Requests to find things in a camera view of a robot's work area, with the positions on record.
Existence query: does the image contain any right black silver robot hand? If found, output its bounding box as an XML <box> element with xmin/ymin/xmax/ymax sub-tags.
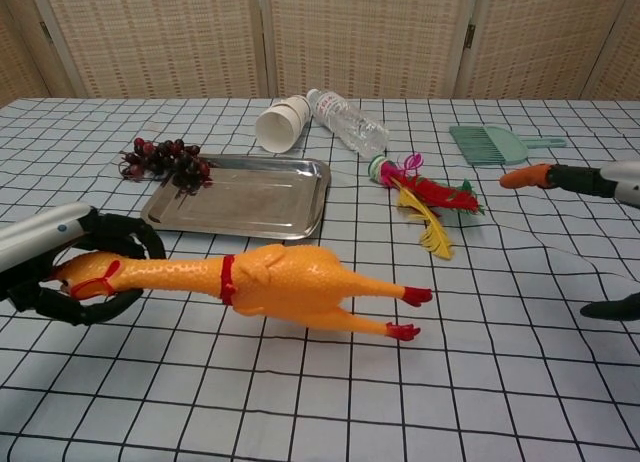
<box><xmin>499</xmin><ymin>160</ymin><xmax>640</xmax><ymax>323</ymax></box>

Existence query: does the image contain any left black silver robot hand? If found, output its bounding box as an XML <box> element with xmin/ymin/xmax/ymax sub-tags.
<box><xmin>0</xmin><ymin>201</ymin><xmax>167</xmax><ymax>328</ymax></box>

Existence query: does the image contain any yellow rubber chicken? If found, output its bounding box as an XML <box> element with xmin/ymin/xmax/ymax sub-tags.
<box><xmin>49</xmin><ymin>244</ymin><xmax>434</xmax><ymax>342</ymax></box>

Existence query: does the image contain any mint green hand brush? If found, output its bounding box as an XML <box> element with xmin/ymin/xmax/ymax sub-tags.
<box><xmin>448</xmin><ymin>125</ymin><xmax>568</xmax><ymax>164</ymax></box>

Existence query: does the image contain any colourful feather shuttlecock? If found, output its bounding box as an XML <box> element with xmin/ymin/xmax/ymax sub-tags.
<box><xmin>368</xmin><ymin>152</ymin><xmax>485</xmax><ymax>260</ymax></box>

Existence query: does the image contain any dark red grape bunch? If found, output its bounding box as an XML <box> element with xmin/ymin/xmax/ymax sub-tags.
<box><xmin>118</xmin><ymin>137</ymin><xmax>217</xmax><ymax>191</ymax></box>

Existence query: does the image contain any stainless steel tray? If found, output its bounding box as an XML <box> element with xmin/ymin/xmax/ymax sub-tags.
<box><xmin>140</xmin><ymin>154</ymin><xmax>333</xmax><ymax>241</ymax></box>

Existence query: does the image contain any clear plastic water bottle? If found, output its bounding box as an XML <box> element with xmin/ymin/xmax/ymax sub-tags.
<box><xmin>306</xmin><ymin>88</ymin><xmax>390</xmax><ymax>154</ymax></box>

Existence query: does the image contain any white paper cup stack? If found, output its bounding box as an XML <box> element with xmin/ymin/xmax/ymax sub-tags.
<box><xmin>255</xmin><ymin>94</ymin><xmax>313</xmax><ymax>154</ymax></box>

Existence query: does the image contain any woven folding screen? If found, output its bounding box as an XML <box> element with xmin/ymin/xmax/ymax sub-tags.
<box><xmin>0</xmin><ymin>0</ymin><xmax>640</xmax><ymax>101</ymax></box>

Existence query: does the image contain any blue checkered tablecloth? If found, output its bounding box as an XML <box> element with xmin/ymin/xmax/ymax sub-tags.
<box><xmin>0</xmin><ymin>97</ymin><xmax>640</xmax><ymax>462</ymax></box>

